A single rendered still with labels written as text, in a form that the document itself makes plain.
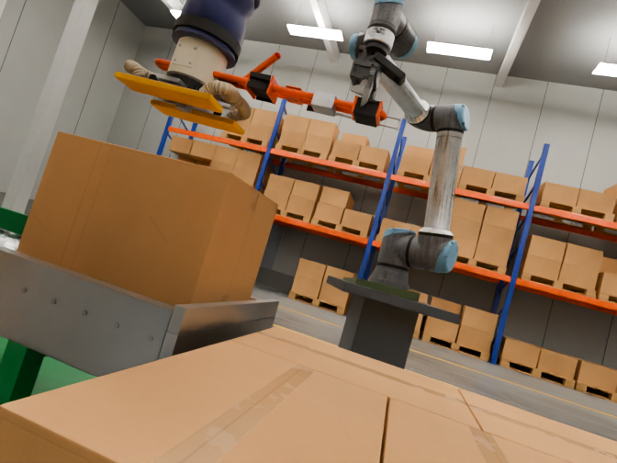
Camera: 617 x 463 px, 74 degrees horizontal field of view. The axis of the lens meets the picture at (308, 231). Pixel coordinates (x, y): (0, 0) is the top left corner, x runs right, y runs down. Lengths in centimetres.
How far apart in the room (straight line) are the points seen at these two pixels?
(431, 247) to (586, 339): 849
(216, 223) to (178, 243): 12
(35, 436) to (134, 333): 50
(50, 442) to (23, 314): 70
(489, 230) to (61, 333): 791
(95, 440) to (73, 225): 91
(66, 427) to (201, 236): 67
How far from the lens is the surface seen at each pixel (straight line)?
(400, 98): 180
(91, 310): 107
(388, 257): 189
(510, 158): 1026
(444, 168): 187
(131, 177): 126
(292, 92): 133
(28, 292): 119
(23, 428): 54
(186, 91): 132
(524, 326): 984
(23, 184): 426
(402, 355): 188
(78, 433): 52
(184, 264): 112
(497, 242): 847
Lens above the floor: 77
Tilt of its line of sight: 4 degrees up
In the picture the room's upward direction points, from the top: 16 degrees clockwise
